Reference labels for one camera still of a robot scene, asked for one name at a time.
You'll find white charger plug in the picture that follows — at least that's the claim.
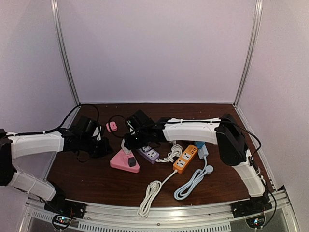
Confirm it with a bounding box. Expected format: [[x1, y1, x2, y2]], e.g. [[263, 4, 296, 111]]
[[121, 139, 131, 155]]

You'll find purple power strip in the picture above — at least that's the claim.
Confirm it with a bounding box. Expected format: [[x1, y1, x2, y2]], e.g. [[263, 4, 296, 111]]
[[137, 146, 159, 164]]

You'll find pink square plug adapter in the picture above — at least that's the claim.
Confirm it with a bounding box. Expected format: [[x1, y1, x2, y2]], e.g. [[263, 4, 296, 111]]
[[106, 121, 118, 133]]

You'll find pink triangular socket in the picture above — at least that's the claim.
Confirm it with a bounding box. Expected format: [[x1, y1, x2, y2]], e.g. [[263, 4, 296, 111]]
[[110, 150, 140, 173]]

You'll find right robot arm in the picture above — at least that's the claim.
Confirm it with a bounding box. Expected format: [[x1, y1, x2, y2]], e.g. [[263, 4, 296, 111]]
[[122, 114, 266, 214]]

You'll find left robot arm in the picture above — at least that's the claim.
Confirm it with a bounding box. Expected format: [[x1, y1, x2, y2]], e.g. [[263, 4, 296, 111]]
[[0, 128, 113, 215]]

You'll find black charger plug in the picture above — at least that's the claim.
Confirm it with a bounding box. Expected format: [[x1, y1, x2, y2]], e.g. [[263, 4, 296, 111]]
[[128, 157, 136, 167]]

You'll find blue square plug adapter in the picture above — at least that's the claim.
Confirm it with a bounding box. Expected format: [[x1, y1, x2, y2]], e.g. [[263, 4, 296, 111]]
[[194, 141, 205, 149]]

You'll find orange power strip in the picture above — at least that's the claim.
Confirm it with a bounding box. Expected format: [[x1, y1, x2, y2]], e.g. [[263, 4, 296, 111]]
[[173, 145, 198, 174]]

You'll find light blue power strip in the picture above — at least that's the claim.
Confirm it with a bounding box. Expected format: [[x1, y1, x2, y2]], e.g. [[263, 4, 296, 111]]
[[198, 144, 209, 159]]

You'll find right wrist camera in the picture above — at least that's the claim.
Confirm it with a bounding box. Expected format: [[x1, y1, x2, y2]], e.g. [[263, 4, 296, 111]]
[[126, 109, 155, 134]]

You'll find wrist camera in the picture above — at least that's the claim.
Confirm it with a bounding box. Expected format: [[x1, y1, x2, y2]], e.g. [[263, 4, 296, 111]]
[[126, 109, 155, 134], [75, 116, 102, 141]]

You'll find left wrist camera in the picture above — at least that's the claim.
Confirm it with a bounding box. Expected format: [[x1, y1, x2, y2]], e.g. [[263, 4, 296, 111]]
[[75, 116, 102, 141]]

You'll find purple strip white cable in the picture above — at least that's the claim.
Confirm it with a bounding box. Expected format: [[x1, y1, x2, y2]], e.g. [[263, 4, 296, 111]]
[[155, 144, 183, 164]]

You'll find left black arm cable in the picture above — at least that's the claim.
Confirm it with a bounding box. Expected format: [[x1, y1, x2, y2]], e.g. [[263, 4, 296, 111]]
[[0, 103, 100, 138]]

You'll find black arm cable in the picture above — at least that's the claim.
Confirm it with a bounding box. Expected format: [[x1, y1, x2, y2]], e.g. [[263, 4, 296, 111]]
[[108, 115, 278, 225], [0, 103, 100, 138]]

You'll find white coiled cable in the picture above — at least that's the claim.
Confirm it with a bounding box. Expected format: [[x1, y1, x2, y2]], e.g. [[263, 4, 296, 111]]
[[137, 169, 181, 218]]

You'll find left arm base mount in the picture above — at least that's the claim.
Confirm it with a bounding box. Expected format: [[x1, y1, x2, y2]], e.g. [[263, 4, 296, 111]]
[[40, 182, 86, 219]]

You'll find light blue coiled cable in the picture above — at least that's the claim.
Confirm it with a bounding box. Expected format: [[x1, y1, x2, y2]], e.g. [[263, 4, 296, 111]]
[[173, 157, 214, 201]]

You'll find aluminium front rail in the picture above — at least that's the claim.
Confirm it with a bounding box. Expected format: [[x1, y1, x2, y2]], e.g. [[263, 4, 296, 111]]
[[17, 190, 300, 232]]

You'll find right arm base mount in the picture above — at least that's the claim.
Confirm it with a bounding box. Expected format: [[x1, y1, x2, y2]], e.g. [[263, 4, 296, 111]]
[[231, 192, 272, 218]]

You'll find left aluminium post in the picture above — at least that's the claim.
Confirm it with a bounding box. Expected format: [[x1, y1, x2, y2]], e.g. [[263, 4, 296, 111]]
[[50, 0, 80, 105]]

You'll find aluminium post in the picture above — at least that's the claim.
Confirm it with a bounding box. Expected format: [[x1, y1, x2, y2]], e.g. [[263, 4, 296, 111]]
[[233, 0, 263, 108], [50, 0, 80, 105]]

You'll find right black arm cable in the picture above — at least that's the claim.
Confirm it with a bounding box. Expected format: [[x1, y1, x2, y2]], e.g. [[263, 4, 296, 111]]
[[108, 115, 278, 225]]

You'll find right aluminium post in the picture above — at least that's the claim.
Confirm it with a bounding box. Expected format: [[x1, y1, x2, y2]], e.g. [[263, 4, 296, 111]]
[[233, 0, 263, 108]]

